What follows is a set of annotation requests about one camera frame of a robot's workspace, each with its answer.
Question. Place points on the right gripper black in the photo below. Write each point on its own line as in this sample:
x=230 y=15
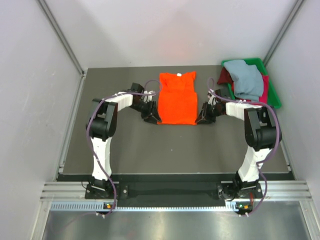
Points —
x=204 y=117

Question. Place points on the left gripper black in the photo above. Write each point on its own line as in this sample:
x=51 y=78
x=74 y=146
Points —
x=152 y=115

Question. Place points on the orange t shirt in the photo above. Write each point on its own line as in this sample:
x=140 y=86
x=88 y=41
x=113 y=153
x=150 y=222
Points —
x=178 y=100

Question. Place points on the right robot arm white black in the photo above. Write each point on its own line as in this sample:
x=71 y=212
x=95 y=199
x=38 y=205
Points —
x=261 y=131

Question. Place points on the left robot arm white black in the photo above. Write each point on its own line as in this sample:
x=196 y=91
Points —
x=102 y=124

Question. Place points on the dark red t shirt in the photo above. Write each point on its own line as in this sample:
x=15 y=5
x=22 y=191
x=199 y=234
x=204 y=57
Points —
x=225 y=77

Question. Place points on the grey blue t shirt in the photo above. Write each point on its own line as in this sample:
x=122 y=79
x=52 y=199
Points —
x=240 y=69

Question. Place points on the magenta t shirt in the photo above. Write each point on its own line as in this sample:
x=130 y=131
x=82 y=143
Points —
x=265 y=92

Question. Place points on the green plastic bin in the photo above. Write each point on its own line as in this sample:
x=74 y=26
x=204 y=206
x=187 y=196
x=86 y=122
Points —
x=272 y=97

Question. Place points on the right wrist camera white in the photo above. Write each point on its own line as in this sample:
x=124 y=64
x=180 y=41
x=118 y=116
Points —
x=212 y=100

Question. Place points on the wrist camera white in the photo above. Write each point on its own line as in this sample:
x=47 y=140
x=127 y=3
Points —
x=148 y=95
x=212 y=100

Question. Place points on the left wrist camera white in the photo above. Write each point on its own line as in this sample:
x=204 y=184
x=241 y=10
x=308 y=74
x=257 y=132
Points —
x=148 y=95

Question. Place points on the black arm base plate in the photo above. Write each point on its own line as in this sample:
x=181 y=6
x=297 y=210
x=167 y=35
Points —
x=171 y=190

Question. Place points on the aluminium frame rail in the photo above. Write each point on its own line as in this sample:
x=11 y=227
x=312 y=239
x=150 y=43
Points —
x=282 y=190

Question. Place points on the grey slotted cable duct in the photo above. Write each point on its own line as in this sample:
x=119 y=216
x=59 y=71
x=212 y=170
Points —
x=103 y=207

